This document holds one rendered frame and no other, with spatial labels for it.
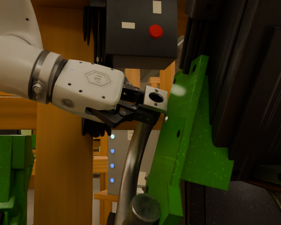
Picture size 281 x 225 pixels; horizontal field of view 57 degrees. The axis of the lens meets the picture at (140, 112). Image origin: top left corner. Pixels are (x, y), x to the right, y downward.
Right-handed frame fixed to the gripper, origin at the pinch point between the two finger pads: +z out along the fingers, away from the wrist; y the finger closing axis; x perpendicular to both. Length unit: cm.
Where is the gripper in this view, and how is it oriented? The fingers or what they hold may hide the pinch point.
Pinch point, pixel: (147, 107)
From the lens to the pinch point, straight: 44.7
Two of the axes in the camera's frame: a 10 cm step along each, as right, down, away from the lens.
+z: 9.5, 2.8, 1.5
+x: -3.1, 7.2, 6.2
